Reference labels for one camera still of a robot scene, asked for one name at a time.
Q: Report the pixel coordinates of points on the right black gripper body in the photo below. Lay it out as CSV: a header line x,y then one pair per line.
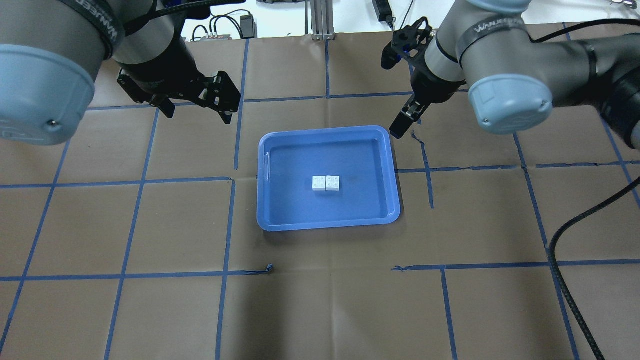
x,y
431,89

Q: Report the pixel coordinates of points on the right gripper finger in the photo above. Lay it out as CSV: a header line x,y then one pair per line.
x,y
413,109
400,125

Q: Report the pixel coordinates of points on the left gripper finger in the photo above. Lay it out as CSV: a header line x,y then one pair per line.
x,y
164,104
220,94

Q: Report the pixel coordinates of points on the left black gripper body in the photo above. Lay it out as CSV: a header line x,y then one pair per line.
x,y
165,68

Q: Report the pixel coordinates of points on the white block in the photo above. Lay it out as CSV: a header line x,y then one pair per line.
x,y
318,183
333,183

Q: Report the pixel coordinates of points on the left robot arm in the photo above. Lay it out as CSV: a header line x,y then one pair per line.
x,y
51,52

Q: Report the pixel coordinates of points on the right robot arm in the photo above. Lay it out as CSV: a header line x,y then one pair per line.
x,y
514,82

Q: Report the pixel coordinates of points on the blue plastic tray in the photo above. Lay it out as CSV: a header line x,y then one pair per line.
x,y
361,155

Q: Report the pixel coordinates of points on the black power adapter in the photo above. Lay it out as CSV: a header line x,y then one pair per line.
x,y
248,27

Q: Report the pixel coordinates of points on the brown paper table cover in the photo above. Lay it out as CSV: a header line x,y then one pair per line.
x,y
138,239

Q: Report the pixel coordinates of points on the aluminium frame post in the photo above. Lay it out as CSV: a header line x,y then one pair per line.
x,y
322,20

